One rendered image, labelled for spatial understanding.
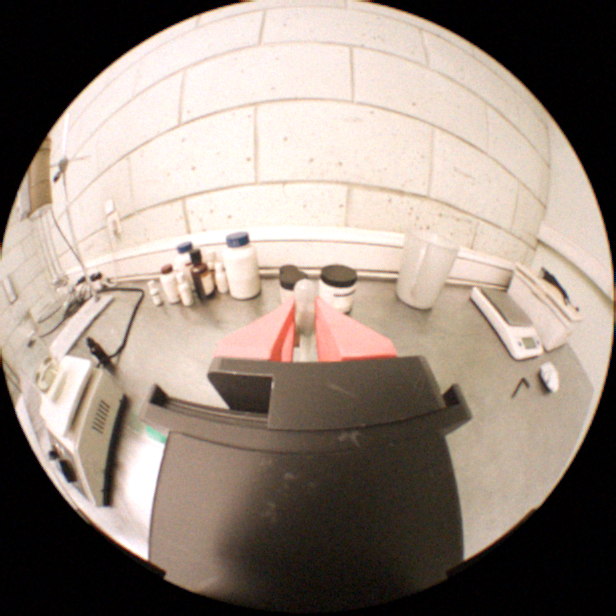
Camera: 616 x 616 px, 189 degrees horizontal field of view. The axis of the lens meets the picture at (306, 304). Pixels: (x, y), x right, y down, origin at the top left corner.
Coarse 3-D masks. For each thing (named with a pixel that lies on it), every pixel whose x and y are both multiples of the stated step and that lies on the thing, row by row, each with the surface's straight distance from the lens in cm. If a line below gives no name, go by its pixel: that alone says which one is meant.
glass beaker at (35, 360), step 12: (36, 336) 32; (24, 348) 37; (36, 348) 31; (48, 348) 34; (24, 360) 31; (36, 360) 31; (48, 360) 32; (24, 372) 33; (36, 372) 32; (48, 372) 32; (60, 372) 33; (36, 384) 33; (48, 384) 32; (60, 384) 33; (48, 396) 34; (60, 396) 33
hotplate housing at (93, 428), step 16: (96, 368) 34; (96, 384) 32; (112, 384) 33; (80, 400) 32; (96, 400) 31; (112, 400) 33; (80, 416) 31; (96, 416) 32; (112, 416) 33; (80, 432) 31; (96, 432) 32; (112, 432) 34; (80, 448) 31; (96, 448) 32; (80, 464) 32; (96, 464) 33; (96, 480) 33; (96, 496) 34
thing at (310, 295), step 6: (306, 282) 11; (312, 282) 11; (312, 288) 11; (306, 294) 11; (312, 294) 11; (306, 300) 11; (312, 300) 11; (306, 306) 11; (312, 306) 12; (306, 312) 12; (312, 312) 12; (306, 318) 12; (312, 318) 12; (306, 324) 12; (312, 324) 13; (312, 330) 13
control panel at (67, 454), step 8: (48, 432) 41; (56, 440) 37; (56, 448) 39; (64, 448) 34; (64, 456) 36; (72, 456) 32; (56, 464) 43; (72, 464) 34; (80, 480) 33; (80, 488) 35
